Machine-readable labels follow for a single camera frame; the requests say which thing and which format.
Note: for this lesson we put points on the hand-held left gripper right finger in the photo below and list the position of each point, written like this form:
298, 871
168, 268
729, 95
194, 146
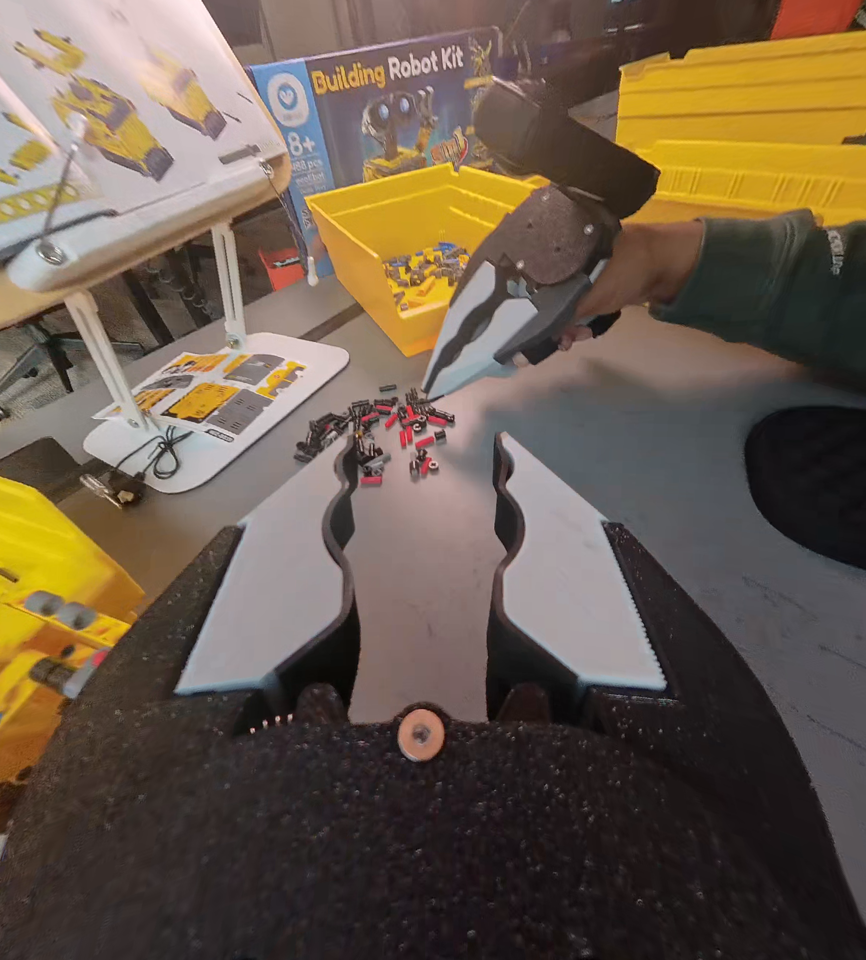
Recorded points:
575, 600

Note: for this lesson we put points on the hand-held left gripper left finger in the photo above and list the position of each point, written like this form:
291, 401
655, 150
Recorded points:
275, 600

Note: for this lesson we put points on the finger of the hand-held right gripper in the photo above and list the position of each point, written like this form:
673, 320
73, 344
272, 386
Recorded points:
504, 330
470, 300

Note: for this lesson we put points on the pile of small lego pins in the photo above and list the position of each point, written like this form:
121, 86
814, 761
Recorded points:
395, 427

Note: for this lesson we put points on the lego instruction booklet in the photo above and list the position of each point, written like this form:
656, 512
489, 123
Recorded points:
103, 112

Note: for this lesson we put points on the person's right forearm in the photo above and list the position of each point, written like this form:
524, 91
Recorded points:
792, 300

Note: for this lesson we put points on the heap of mixed lego parts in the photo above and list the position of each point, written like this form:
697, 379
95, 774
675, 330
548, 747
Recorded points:
425, 274

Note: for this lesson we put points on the lego sticker sheet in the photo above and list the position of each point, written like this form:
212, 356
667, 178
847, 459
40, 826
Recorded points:
208, 397

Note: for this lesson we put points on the lego set box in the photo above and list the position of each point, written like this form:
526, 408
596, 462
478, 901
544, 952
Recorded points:
343, 127

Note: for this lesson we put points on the red printed box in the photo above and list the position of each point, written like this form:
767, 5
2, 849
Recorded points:
281, 270

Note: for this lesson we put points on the orange plastic item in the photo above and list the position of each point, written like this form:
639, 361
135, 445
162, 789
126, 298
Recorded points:
815, 19

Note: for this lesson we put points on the black office chair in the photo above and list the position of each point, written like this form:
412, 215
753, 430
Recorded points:
35, 352

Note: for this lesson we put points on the metal page holder clip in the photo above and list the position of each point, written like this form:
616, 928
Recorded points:
50, 251

